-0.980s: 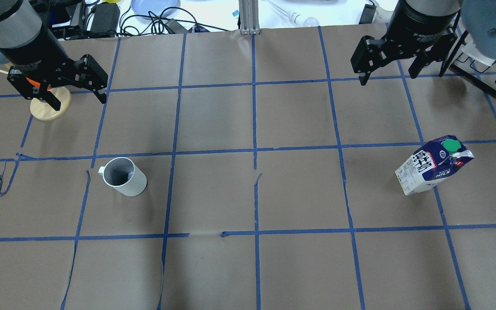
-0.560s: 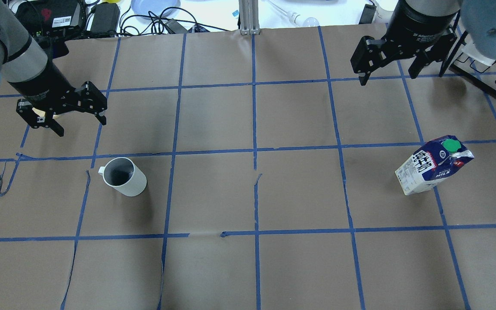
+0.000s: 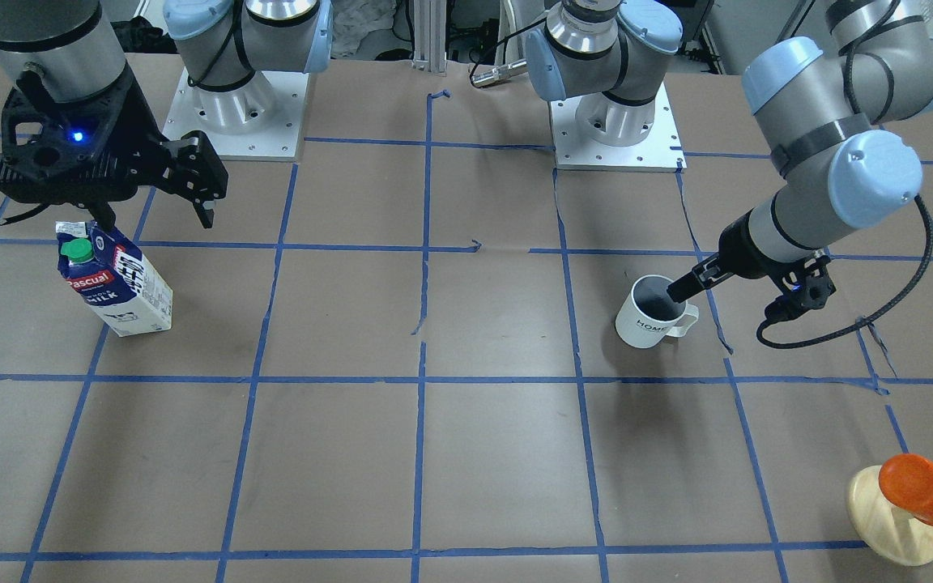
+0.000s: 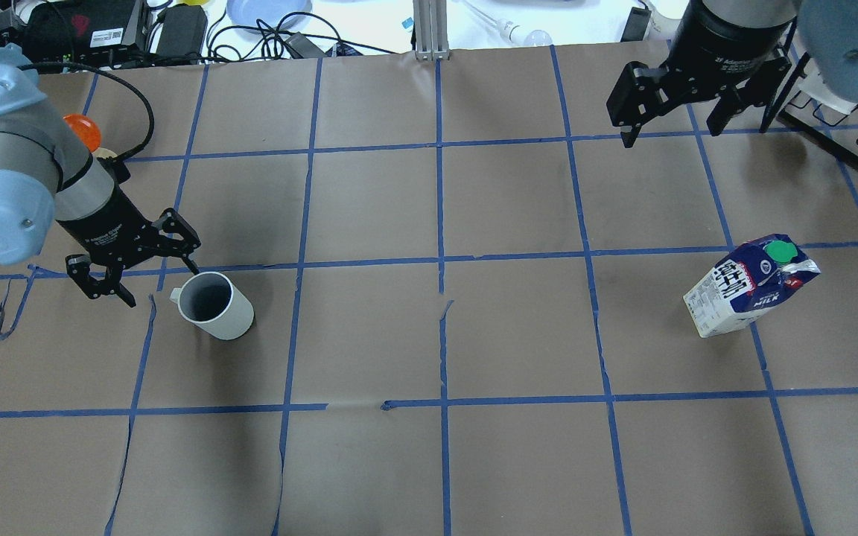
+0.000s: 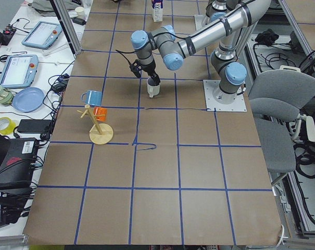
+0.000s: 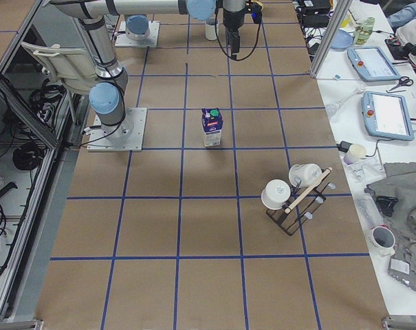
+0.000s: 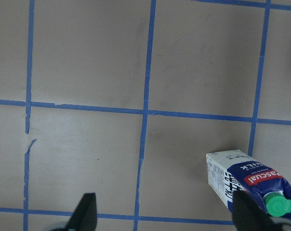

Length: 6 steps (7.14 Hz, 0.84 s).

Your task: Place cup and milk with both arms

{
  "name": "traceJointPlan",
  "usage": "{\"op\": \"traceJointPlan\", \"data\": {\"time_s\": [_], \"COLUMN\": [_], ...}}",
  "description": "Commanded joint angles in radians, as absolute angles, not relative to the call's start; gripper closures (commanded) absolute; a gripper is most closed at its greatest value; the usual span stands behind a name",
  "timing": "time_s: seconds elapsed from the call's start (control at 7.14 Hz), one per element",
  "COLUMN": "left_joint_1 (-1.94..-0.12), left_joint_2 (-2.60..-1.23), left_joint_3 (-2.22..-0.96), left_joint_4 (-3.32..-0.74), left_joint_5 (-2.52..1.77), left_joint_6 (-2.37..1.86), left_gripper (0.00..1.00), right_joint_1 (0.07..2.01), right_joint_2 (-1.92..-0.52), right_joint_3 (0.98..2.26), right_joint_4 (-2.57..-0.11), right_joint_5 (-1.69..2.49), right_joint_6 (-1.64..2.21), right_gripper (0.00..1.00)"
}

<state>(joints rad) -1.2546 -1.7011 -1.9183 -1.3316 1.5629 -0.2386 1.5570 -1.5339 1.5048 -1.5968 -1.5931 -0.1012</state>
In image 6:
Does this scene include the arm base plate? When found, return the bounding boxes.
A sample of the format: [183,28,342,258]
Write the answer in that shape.
[85,107,147,152]
[114,21,160,48]

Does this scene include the white grey mug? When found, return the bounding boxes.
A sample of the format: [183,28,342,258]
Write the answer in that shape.
[205,18,219,41]

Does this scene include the aluminium frame post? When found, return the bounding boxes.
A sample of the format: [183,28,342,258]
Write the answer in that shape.
[309,0,352,78]

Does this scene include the white red-rimmed mug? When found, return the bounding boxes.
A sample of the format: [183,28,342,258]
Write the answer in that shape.
[366,225,396,256]

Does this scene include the black wire cup rack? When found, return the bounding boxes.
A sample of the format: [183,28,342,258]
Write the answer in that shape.
[265,180,336,237]

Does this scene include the grey cloth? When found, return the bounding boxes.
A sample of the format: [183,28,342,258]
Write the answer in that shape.
[365,162,416,291]

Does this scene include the blue white milk carton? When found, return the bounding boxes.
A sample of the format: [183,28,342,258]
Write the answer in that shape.
[201,108,223,147]

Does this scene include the blue plate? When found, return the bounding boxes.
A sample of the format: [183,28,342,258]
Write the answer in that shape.
[331,29,353,51]

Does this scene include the black scissors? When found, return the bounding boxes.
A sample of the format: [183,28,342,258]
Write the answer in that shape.
[386,76,414,93]

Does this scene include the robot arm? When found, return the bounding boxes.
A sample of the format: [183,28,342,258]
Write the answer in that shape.
[125,1,263,61]
[50,1,188,151]

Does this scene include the white cup on rack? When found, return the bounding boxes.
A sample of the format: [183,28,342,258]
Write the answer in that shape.
[261,179,291,210]
[289,164,322,188]

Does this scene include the blue teach pendant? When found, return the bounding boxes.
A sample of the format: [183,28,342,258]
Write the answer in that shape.
[347,47,401,82]
[362,91,415,141]

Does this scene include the paper cup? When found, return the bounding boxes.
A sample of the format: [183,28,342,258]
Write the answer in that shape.
[343,144,366,165]

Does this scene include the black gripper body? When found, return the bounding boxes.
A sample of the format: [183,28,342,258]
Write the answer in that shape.
[222,0,263,31]

